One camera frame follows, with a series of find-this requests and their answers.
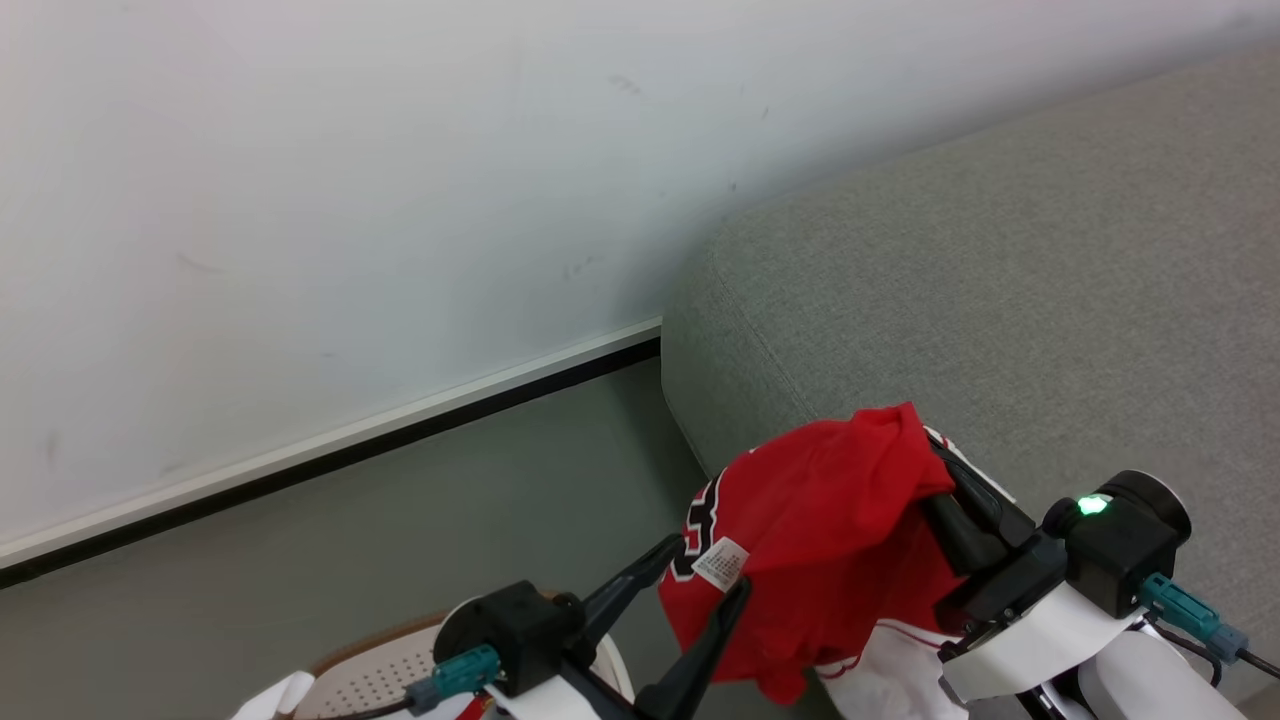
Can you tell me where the white perforated laundry basket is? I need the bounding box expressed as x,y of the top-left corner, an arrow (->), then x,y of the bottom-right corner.
232,595 -> 636,720

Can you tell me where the teal connector camera cable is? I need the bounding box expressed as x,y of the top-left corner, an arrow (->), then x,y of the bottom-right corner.
300,645 -> 501,720
1140,573 -> 1280,681

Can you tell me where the teal connector left camera cable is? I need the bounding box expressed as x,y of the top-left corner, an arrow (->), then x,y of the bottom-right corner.
300,645 -> 501,720

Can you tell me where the teal connector right camera cable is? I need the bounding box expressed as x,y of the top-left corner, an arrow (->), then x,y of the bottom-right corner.
1140,573 -> 1280,681

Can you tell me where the white and black baseboard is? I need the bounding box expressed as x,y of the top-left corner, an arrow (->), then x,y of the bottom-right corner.
0,318 -> 663,589

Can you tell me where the grey fabric sofa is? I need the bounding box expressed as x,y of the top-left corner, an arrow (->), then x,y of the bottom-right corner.
660,45 -> 1280,720

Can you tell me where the red and white jersey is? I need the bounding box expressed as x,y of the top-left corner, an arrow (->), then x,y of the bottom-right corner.
657,402 -> 1016,720

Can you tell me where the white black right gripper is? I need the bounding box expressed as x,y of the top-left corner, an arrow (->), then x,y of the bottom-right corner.
920,440 -> 1141,701

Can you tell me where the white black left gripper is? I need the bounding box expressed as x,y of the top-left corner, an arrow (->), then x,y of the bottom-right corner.
487,533 -> 753,720

